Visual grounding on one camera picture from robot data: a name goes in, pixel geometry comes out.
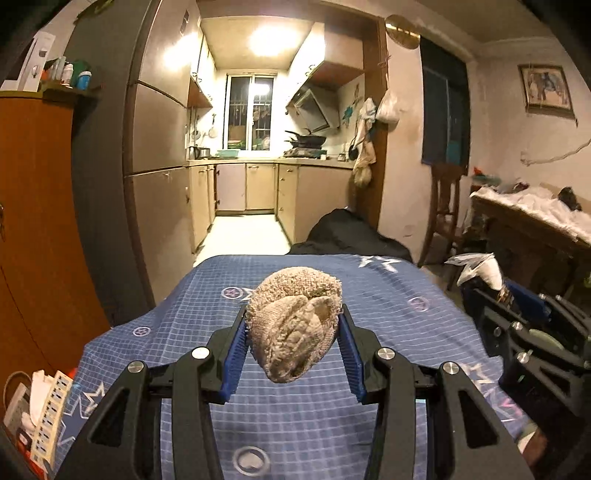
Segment white microwave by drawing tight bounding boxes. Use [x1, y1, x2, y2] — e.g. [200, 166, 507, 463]
[0, 30, 59, 91]

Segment wooden wardrobe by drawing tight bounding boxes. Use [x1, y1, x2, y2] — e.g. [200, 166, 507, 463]
[0, 88, 112, 403]

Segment ceiling light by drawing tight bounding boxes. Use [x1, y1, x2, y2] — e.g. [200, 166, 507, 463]
[249, 23, 297, 57]

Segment range hood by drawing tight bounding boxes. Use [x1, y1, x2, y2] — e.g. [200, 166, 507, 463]
[286, 88, 341, 133]

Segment wooden wall cabinet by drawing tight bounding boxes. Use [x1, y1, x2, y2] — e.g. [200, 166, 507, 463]
[305, 46, 366, 89]

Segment wooden chair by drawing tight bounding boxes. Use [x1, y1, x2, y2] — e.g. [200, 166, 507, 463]
[418, 162, 472, 269]

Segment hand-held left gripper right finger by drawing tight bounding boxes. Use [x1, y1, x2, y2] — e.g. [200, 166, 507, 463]
[336, 309, 536, 480]

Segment black jacket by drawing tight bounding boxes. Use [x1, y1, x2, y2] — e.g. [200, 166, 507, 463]
[291, 209, 414, 264]

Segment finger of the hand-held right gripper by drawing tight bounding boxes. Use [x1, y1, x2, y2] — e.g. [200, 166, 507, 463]
[462, 285, 514, 357]
[505, 279, 553, 320]

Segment kitchen window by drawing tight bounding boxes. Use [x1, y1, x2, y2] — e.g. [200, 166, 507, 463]
[226, 74, 278, 151]

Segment dark window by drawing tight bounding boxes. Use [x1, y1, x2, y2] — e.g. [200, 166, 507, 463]
[419, 37, 472, 169]

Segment white plastic bag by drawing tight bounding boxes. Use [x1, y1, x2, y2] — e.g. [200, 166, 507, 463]
[376, 88, 402, 125]

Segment wooden table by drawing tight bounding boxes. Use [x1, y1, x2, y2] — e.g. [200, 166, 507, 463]
[471, 194, 591, 297]

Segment white power strip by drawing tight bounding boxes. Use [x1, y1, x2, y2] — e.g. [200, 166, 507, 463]
[4, 383, 33, 431]
[32, 371, 75, 463]

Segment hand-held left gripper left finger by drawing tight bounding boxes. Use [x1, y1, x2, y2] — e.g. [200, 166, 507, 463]
[55, 307, 252, 480]

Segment white cloth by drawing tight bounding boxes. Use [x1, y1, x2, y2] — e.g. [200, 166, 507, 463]
[475, 185, 591, 241]

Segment beige towel cloth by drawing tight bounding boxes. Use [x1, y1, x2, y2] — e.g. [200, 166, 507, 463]
[246, 266, 344, 384]

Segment orange object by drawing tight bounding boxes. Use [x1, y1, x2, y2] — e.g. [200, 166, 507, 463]
[16, 434, 47, 468]

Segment blue star-print tablecloth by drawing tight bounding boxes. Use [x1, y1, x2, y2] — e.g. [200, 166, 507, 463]
[60, 253, 533, 480]

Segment beige kitchen base cabinets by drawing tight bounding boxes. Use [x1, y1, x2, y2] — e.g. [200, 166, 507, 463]
[187, 159, 359, 250]

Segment framed picture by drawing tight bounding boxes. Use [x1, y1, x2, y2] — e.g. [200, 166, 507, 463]
[518, 65, 576, 119]

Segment black wok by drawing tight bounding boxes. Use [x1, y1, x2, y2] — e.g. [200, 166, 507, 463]
[285, 130, 327, 148]

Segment beige hanging bag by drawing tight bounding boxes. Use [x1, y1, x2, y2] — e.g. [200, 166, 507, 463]
[353, 143, 378, 188]

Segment wall cable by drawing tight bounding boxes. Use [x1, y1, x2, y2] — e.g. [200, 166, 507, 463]
[521, 141, 591, 165]

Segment black object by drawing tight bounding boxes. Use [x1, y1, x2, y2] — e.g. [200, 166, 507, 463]
[558, 187, 583, 211]

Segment gold wall clock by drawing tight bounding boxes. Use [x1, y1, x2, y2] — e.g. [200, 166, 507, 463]
[385, 14, 422, 49]

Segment hanging cloth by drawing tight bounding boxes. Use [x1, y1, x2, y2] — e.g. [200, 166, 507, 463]
[353, 98, 378, 153]

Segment grey refrigerator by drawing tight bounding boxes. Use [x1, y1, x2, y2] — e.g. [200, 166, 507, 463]
[69, 0, 204, 320]

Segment white cable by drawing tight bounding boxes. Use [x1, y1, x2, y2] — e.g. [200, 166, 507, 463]
[2, 371, 42, 417]

